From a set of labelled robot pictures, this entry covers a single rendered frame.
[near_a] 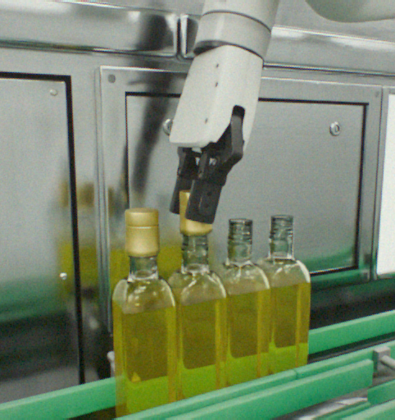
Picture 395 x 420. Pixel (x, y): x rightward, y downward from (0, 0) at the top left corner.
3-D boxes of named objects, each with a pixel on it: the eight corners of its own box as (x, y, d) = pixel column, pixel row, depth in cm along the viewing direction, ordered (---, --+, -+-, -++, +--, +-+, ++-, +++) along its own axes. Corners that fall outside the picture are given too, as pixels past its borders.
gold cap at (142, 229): (140, 246, 47) (139, 206, 46) (166, 250, 45) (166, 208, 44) (117, 253, 44) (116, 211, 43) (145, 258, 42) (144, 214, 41)
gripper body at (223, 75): (179, 43, 48) (156, 143, 49) (223, 20, 39) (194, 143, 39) (237, 66, 51) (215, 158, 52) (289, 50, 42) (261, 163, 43)
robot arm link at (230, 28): (183, 26, 48) (178, 52, 48) (221, 4, 40) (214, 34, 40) (240, 50, 51) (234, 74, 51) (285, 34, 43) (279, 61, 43)
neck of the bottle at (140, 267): (152, 269, 47) (151, 225, 46) (161, 276, 44) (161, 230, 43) (124, 272, 46) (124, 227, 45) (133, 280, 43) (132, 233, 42)
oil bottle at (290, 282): (280, 399, 60) (286, 247, 56) (306, 423, 55) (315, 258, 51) (245, 409, 57) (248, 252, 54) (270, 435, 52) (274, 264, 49)
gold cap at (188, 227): (203, 226, 49) (203, 188, 48) (218, 233, 46) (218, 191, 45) (174, 230, 47) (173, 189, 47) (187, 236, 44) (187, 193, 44)
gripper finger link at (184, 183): (174, 151, 49) (161, 208, 50) (184, 152, 47) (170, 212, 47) (198, 158, 51) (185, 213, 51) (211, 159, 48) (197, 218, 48)
